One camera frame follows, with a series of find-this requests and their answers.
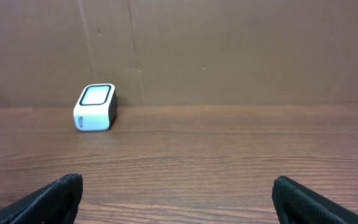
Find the white barcode scanner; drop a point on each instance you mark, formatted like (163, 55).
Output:
(96, 107)

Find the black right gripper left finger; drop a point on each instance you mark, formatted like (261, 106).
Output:
(55, 203)

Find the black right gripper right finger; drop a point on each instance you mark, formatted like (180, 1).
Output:
(296, 204)

